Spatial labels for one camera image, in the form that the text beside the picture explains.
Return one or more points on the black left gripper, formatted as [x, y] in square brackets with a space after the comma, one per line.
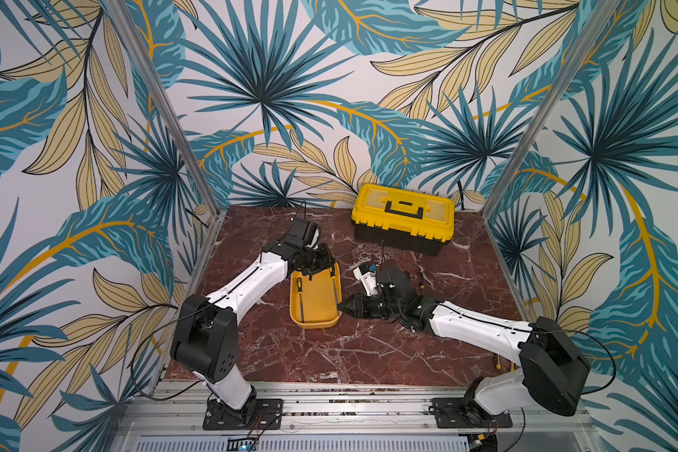
[328, 260]

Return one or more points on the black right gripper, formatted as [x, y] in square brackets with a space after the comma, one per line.
[370, 305]

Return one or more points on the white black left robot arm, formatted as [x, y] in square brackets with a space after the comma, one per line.
[206, 339]

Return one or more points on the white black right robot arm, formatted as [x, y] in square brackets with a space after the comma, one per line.
[551, 371]

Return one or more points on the yellow plastic storage tray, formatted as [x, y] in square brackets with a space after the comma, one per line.
[321, 296]

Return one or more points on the yellow and black toolbox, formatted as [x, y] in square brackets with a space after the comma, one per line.
[403, 219]

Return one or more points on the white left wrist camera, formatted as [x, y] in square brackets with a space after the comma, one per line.
[312, 235]

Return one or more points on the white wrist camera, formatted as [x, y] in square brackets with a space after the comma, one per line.
[312, 235]
[365, 273]

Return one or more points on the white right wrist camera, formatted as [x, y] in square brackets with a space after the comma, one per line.
[365, 273]

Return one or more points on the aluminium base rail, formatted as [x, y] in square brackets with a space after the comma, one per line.
[342, 417]

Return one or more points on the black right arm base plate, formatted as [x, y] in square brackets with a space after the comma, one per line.
[458, 413]

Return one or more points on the yellow handled pliers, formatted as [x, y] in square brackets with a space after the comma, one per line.
[502, 364]

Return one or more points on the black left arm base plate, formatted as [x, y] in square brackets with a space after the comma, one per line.
[258, 414]

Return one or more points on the left aluminium corner post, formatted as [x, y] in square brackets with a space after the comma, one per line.
[130, 37]

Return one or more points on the aluminium corner post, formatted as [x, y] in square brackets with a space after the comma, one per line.
[130, 37]
[577, 54]

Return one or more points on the right aluminium corner post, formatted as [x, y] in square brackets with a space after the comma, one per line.
[577, 54]

